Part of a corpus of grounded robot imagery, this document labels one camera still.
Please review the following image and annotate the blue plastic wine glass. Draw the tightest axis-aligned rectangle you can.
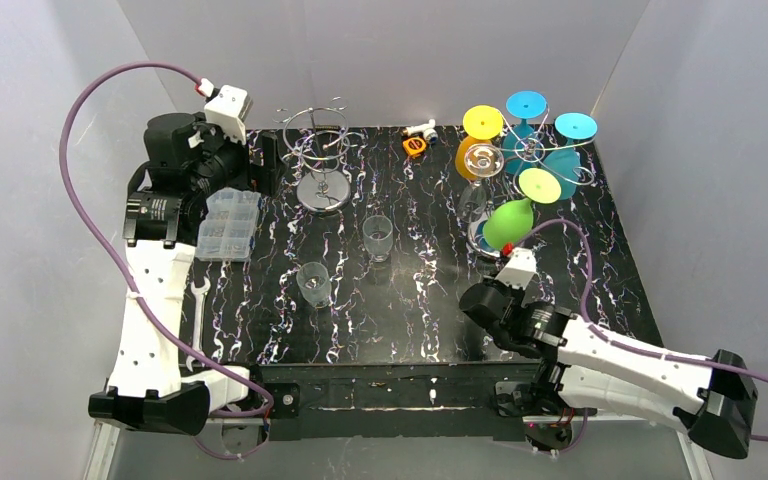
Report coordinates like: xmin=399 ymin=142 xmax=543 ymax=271
xmin=502 ymin=90 xmax=547 ymax=174
xmin=542 ymin=112 xmax=598 ymax=201

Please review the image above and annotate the orange plastic wine glass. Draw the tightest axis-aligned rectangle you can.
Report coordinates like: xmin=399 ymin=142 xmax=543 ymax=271
xmin=454 ymin=105 xmax=504 ymax=181

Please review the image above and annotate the clear stemless glass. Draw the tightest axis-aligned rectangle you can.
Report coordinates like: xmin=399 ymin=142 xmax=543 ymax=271
xmin=296 ymin=262 xmax=331 ymax=308
xmin=362 ymin=215 xmax=393 ymax=262

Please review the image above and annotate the green plastic wine glass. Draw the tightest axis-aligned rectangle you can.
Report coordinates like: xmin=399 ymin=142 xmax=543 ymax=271
xmin=483 ymin=168 xmax=561 ymax=250

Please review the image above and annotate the clear plastic screw box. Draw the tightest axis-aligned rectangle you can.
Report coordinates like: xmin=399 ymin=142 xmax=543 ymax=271
xmin=195 ymin=188 xmax=263 ymax=262

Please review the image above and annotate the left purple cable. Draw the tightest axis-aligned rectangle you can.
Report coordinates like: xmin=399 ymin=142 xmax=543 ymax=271
xmin=57 ymin=60 xmax=275 ymax=462

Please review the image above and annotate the tall clear champagne flute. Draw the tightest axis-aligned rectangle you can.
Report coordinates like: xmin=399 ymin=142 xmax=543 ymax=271
xmin=456 ymin=143 xmax=505 ymax=222

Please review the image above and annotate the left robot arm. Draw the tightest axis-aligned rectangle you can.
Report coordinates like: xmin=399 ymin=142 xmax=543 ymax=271
xmin=88 ymin=113 xmax=287 ymax=436

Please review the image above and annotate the silver open-end wrench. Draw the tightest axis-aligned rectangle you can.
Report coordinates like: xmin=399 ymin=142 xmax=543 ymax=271
xmin=190 ymin=276 xmax=211 ymax=354

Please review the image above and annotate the clear stemless glass front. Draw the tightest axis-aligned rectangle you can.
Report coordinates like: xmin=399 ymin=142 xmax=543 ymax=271
xmin=296 ymin=262 xmax=331 ymax=308

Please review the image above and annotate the yellow tape measure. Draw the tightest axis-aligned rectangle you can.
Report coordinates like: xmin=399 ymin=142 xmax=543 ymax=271
xmin=402 ymin=136 xmax=428 ymax=158

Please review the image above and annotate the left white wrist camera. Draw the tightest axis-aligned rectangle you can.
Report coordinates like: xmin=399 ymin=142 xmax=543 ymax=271
xmin=196 ymin=78 xmax=253 ymax=145

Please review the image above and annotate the chrome glass rack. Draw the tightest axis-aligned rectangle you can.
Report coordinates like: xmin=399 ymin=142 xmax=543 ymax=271
xmin=467 ymin=112 xmax=598 ymax=259
xmin=273 ymin=96 xmax=358 ymax=216

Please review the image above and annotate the purple cable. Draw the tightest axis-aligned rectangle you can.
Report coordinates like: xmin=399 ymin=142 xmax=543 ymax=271
xmin=509 ymin=217 xmax=768 ymax=458
xmin=57 ymin=60 xmax=275 ymax=462

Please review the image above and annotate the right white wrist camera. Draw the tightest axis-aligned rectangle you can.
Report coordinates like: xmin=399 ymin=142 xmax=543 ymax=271
xmin=494 ymin=247 xmax=537 ymax=290

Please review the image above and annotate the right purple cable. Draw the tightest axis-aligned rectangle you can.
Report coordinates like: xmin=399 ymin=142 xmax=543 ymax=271
xmin=509 ymin=217 xmax=768 ymax=458

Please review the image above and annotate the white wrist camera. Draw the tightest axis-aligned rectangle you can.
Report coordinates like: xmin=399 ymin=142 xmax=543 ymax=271
xmin=494 ymin=247 xmax=537 ymax=290
xmin=196 ymin=78 xmax=253 ymax=145

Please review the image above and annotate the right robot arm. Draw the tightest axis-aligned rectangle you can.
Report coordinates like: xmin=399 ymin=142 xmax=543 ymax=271
xmin=459 ymin=278 xmax=758 ymax=459

